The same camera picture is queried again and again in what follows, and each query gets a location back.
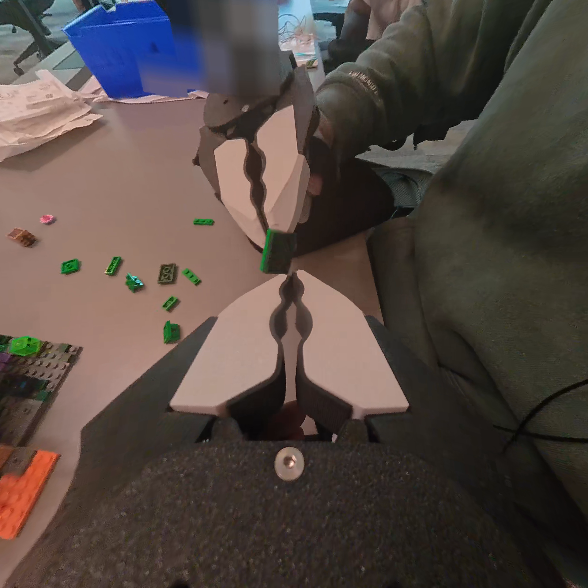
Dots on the small green brick plate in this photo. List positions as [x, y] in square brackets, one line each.
[134, 282]

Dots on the green bracket brick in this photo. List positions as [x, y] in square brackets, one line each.
[171, 332]

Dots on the white paper bag pile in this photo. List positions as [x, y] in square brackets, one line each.
[36, 110]

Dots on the blue plastic bin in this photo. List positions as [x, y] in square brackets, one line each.
[105, 46]

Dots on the brown toy brick head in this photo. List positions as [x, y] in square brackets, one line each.
[21, 236]

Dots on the small green brick piece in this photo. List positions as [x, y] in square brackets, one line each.
[191, 276]

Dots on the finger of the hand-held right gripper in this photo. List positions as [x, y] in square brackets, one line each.
[285, 160]
[232, 179]

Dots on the toy brick model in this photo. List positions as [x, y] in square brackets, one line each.
[27, 390]

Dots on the green narrow plate brick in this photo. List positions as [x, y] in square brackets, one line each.
[204, 222]
[170, 303]
[113, 265]

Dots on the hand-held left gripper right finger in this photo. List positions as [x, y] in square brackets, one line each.
[353, 363]

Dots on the black mesh chair seat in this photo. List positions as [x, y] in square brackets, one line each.
[404, 188]

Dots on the grey desk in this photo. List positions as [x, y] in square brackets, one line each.
[138, 183]

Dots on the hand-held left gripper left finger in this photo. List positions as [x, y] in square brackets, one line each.
[225, 358]

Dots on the black chair armrest pad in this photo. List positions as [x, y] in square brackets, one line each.
[353, 206]

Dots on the person's right hand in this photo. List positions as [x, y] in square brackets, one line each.
[326, 133]

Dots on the green square tile brick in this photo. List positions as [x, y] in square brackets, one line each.
[70, 266]

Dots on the pink flower brick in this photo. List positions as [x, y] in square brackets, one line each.
[47, 219]

